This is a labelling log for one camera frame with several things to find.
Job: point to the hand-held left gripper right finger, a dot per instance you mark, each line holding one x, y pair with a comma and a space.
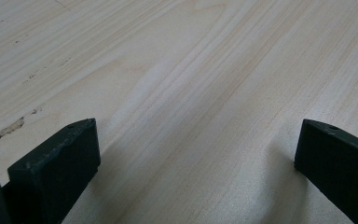
338, 165

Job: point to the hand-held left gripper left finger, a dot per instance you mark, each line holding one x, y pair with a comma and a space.
52, 174

